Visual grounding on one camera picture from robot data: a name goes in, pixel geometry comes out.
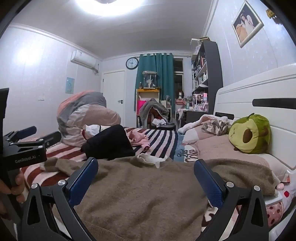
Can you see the strawberry print bed sheet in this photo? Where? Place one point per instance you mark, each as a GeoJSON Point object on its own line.
{"type": "Point", "coordinates": [275, 208]}

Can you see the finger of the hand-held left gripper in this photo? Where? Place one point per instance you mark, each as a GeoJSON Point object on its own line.
{"type": "Point", "coordinates": [25, 131]}
{"type": "Point", "coordinates": [49, 137]}

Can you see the white bed headboard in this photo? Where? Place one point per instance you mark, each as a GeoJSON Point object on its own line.
{"type": "Point", "coordinates": [242, 92]}

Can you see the blue wall poster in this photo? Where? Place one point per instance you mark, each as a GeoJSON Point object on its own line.
{"type": "Point", "coordinates": [70, 85]}

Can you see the white fleece cloth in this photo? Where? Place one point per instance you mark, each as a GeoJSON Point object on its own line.
{"type": "Point", "coordinates": [192, 124]}

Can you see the teal curtain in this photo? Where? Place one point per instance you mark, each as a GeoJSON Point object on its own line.
{"type": "Point", "coordinates": [161, 74]}

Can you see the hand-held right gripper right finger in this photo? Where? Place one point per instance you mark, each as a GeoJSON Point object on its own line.
{"type": "Point", "coordinates": [209, 183]}

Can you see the black garment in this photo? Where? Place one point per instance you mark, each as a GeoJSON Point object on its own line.
{"type": "Point", "coordinates": [111, 143]}

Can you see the wig head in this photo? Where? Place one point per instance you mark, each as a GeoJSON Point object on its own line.
{"type": "Point", "coordinates": [180, 93]}

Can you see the cluttered desk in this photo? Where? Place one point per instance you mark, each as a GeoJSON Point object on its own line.
{"type": "Point", "coordinates": [189, 115]}

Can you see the grey clothes pile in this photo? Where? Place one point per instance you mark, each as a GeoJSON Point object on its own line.
{"type": "Point", "coordinates": [150, 107]}

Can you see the white door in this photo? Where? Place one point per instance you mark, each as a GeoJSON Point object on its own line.
{"type": "Point", "coordinates": [113, 97]}

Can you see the small pink pillow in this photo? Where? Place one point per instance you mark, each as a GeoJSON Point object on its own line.
{"type": "Point", "coordinates": [196, 134]}

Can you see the brown knit sweater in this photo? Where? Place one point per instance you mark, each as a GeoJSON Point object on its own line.
{"type": "Point", "coordinates": [143, 197]}

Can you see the green avocado plush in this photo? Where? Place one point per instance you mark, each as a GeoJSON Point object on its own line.
{"type": "Point", "coordinates": [254, 129]}

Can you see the glass display case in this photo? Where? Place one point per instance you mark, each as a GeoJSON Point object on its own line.
{"type": "Point", "coordinates": [149, 80]}

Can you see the yellow shelf unit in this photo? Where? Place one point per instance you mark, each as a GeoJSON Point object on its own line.
{"type": "Point", "coordinates": [148, 91]}

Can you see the rolled pink grey duvet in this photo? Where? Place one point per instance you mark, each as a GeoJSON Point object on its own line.
{"type": "Point", "coordinates": [87, 111]}

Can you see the yellow wall decoration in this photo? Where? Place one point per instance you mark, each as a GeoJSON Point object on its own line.
{"type": "Point", "coordinates": [270, 13]}

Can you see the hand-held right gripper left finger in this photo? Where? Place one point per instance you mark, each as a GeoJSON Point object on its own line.
{"type": "Point", "coordinates": [84, 180]}

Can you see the pink garment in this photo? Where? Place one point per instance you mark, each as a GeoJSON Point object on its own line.
{"type": "Point", "coordinates": [138, 139]}

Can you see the round wall clock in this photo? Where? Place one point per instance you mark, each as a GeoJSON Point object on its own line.
{"type": "Point", "coordinates": [132, 63]}

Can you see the person's left hand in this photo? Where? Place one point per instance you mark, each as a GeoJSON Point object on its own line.
{"type": "Point", "coordinates": [19, 187]}

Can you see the striped blanket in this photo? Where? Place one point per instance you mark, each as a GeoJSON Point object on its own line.
{"type": "Point", "coordinates": [161, 139]}

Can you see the ceiling light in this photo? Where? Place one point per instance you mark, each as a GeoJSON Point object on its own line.
{"type": "Point", "coordinates": [111, 5]}

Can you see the grey patterned cloth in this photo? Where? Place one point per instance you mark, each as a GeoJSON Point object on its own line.
{"type": "Point", "coordinates": [217, 127]}

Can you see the white garment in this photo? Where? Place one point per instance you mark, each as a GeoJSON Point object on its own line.
{"type": "Point", "coordinates": [91, 129]}

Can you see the dark bookshelf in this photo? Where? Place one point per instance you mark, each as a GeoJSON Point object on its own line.
{"type": "Point", "coordinates": [214, 69]}

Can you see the white air conditioner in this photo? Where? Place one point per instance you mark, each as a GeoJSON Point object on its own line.
{"type": "Point", "coordinates": [83, 60]}

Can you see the large pink pillow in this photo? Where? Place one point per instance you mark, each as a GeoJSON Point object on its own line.
{"type": "Point", "coordinates": [219, 146]}

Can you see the framed wall picture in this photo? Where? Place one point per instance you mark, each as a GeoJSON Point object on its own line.
{"type": "Point", "coordinates": [246, 23]}

